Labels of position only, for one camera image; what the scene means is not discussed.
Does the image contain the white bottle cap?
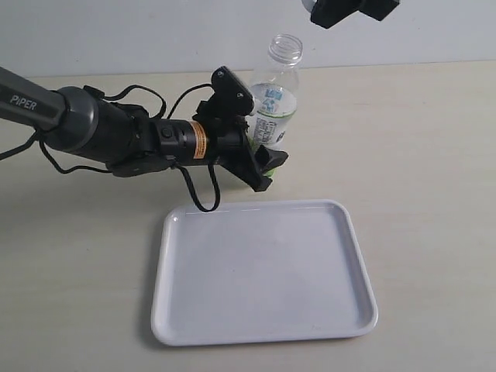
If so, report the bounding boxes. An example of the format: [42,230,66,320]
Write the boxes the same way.
[301,0,318,13]

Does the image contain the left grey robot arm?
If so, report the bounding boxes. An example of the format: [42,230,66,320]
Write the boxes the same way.
[1,66,288,192]

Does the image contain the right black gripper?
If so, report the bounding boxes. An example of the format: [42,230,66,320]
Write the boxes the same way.
[310,0,400,29]

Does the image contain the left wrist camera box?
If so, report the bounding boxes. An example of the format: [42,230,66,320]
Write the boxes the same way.
[211,66,255,116]

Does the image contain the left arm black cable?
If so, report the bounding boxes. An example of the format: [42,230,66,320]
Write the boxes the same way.
[0,84,222,212]

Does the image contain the white plastic tray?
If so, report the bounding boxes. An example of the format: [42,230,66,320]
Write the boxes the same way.
[150,200,378,346]

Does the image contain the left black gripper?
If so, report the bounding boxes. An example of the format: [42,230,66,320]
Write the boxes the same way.
[193,83,288,192]

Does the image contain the clear plastic drink bottle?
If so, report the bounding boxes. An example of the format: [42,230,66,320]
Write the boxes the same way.
[248,34,303,150]

